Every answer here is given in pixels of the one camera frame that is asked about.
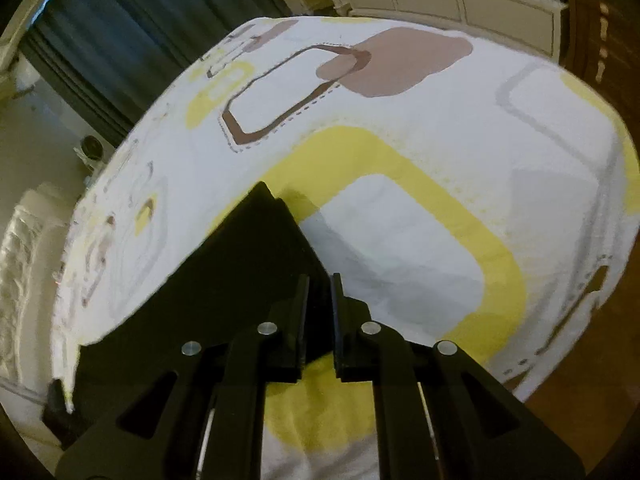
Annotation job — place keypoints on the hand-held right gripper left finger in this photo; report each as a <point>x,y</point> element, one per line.
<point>302,325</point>

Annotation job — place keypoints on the small round white device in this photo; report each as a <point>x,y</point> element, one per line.
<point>92,149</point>

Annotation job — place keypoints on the brown wooden door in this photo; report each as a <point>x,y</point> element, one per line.
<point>592,15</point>

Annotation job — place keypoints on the dark blue curtain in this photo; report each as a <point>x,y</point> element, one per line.
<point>125,35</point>

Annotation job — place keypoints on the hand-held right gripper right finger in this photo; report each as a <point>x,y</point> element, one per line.
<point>337,325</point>

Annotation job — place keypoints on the white patterned bed sheet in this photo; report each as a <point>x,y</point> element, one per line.
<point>400,160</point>

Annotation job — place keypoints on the white cabinet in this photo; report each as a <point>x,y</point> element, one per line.
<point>425,2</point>

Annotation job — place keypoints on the white tufted headboard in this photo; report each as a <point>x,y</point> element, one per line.
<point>25,280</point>

